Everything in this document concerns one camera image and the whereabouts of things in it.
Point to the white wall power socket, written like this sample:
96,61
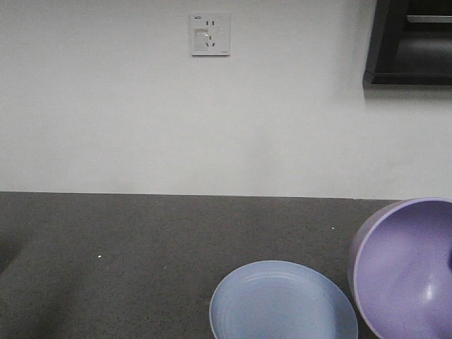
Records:
210,34

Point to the light blue plastic plate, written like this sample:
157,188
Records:
280,299

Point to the purple plastic bowl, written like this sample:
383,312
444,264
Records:
399,270

